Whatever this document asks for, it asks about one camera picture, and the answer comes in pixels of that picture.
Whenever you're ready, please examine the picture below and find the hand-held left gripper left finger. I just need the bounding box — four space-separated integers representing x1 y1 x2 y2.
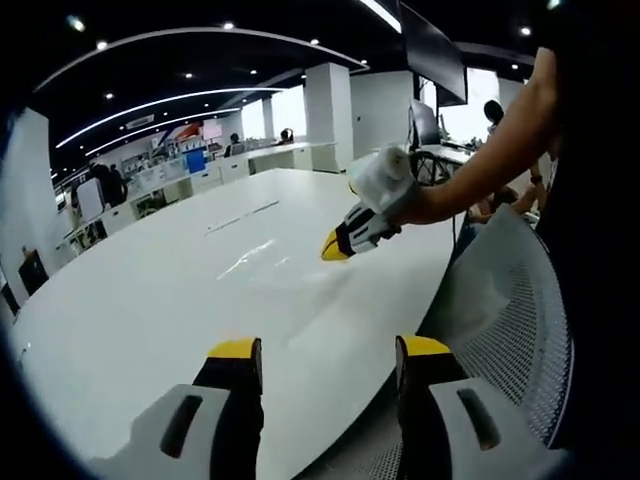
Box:
130 337 265 480

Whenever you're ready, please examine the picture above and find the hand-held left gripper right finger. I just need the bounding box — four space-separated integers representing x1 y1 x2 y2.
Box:
394 333 552 480

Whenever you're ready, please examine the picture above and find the open laptop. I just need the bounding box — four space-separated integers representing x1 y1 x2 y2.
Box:
409 99 441 151

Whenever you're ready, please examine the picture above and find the white side desk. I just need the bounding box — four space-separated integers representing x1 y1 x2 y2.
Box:
419 142 481 166

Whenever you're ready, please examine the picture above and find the narrow white pillar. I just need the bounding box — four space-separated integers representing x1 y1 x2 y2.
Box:
304 63 354 174

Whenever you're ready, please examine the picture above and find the black hanging monitor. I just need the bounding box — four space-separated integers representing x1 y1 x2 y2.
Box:
399 2 469 107

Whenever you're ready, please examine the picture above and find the grey mesh chair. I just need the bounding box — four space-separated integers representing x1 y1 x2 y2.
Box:
304 204 576 480

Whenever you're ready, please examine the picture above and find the white counter row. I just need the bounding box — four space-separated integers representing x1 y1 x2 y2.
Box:
59 142 311 251

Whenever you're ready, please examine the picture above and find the long ceiling light strip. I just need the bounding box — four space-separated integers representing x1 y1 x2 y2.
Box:
54 87 286 149
84 112 201 156

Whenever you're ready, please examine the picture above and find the black chair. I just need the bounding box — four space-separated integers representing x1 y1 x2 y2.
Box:
18 247 49 294

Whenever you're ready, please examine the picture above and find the wide white pillar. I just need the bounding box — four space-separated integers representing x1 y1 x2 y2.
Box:
0 107 56 306

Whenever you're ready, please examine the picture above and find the table cable slot lid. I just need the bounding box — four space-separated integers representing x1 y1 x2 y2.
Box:
204 199 280 236

